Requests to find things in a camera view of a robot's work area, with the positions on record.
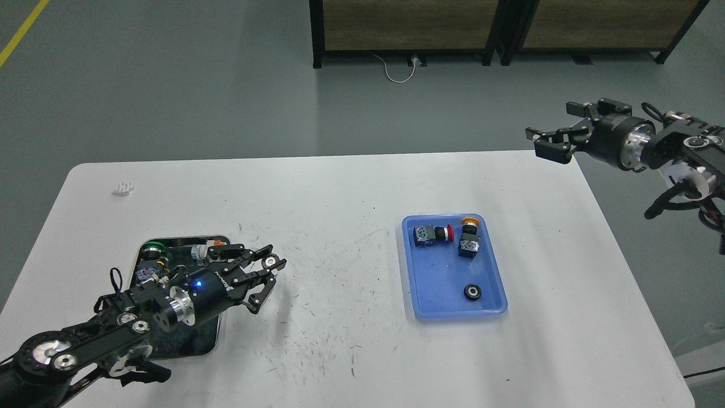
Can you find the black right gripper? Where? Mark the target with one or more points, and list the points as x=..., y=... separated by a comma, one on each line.
x=617, y=139

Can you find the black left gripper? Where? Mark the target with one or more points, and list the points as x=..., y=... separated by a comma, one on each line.
x=194, y=299

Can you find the black gear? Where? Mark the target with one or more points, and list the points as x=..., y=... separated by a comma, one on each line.
x=472, y=292
x=270, y=261

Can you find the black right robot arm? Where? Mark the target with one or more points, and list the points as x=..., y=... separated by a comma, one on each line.
x=685, y=150

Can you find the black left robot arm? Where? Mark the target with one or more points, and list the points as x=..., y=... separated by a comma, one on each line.
x=52, y=367

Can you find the silver metal tray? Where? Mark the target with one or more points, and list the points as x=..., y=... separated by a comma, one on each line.
x=184, y=341

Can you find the blue plastic tray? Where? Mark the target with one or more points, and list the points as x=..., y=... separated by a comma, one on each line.
x=437, y=275

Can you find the orange white connector block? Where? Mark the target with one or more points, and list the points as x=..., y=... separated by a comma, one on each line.
x=202, y=252

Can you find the right wooden cabinet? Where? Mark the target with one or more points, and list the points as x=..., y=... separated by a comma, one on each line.
x=582, y=28

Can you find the wooden cabinet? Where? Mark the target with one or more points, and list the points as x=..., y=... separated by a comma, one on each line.
x=582, y=28
x=405, y=28

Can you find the small white plastic piece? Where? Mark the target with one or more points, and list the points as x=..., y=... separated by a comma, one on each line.
x=124, y=189

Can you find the left wooden cabinet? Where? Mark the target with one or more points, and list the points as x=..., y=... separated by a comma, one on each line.
x=405, y=28

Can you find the green push button switch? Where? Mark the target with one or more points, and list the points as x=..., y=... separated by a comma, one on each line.
x=153, y=261

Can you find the yellow push button switch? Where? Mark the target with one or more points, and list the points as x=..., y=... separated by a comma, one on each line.
x=470, y=240

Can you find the red push button switch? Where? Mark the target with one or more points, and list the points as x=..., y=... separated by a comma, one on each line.
x=427, y=235

